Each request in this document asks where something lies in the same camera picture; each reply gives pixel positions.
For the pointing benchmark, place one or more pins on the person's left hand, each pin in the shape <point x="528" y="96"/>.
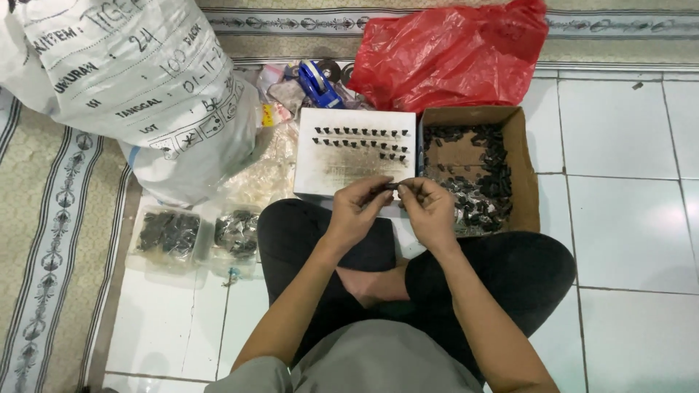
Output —
<point x="352" y="215"/>

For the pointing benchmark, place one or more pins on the large white woven sack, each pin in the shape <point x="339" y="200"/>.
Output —
<point x="136" y="87"/>

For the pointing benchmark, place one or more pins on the pile of clear plastic bags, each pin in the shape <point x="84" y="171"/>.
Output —
<point x="262" y="169"/>

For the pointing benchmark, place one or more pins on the brown cardboard box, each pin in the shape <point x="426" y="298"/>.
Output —
<point x="475" y="169"/>

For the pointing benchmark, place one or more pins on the person's right hand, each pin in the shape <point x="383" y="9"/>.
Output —
<point x="431" y="215"/>

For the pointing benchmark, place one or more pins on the black round disc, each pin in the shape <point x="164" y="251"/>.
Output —
<point x="329" y="69"/>

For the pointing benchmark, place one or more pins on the clear bag of black parts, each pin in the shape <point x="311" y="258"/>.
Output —
<point x="168" y="234"/>
<point x="236" y="236"/>

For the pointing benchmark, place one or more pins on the patterned beige carpet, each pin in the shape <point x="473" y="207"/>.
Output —
<point x="49" y="256"/>
<point x="437" y="27"/>

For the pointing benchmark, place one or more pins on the person's grey shirt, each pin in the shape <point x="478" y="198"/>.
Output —
<point x="360" y="360"/>

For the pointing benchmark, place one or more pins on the blue tape dispenser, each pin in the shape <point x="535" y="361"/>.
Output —
<point x="318" y="84"/>

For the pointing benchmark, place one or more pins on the rows of black pegs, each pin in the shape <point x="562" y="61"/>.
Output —
<point x="363" y="141"/>

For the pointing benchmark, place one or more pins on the person's black trousers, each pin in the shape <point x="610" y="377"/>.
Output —
<point x="491" y="278"/>

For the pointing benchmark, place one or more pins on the small black plastic part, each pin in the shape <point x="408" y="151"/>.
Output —
<point x="391" y="186"/>

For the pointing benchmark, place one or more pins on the white box with holes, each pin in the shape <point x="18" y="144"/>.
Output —
<point x="355" y="153"/>

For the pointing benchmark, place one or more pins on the red plastic bag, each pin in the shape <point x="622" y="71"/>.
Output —
<point x="450" y="57"/>

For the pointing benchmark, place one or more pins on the heap of black plastic parts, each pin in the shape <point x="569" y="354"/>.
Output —
<point x="480" y="180"/>

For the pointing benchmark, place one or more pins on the person's foot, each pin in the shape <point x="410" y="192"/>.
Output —
<point x="371" y="285"/>

